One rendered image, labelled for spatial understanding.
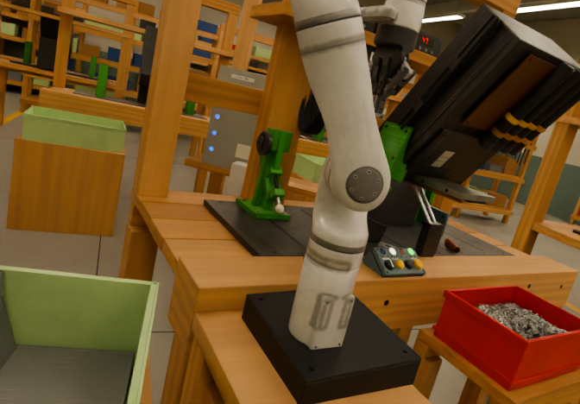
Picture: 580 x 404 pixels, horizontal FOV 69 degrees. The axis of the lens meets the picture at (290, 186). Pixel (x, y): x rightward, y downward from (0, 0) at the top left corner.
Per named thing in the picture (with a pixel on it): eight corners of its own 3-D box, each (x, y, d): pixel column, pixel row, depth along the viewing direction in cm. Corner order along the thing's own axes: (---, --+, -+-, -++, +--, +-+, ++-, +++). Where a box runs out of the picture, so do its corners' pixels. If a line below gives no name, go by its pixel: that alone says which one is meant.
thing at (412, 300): (564, 306, 161) (579, 271, 158) (184, 357, 81) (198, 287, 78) (530, 288, 173) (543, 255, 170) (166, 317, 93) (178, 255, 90)
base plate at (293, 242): (513, 260, 159) (515, 255, 159) (258, 262, 101) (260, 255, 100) (429, 219, 194) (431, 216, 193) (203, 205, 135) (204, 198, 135)
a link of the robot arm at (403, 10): (351, 18, 77) (361, -17, 75) (395, 35, 83) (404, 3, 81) (385, 16, 69) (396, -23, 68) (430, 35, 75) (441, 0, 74)
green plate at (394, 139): (397, 199, 131) (427, 138, 129) (380, 190, 126) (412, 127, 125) (372, 187, 140) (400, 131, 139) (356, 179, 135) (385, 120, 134)
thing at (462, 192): (492, 206, 127) (495, 197, 127) (459, 203, 119) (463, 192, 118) (401, 172, 159) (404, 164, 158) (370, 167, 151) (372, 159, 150)
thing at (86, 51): (202, 144, 802) (225, 23, 756) (18, 112, 679) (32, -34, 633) (198, 139, 850) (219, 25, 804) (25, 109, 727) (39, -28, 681)
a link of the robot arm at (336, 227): (327, 135, 68) (304, 231, 73) (339, 146, 59) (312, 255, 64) (381, 146, 70) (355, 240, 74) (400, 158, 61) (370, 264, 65)
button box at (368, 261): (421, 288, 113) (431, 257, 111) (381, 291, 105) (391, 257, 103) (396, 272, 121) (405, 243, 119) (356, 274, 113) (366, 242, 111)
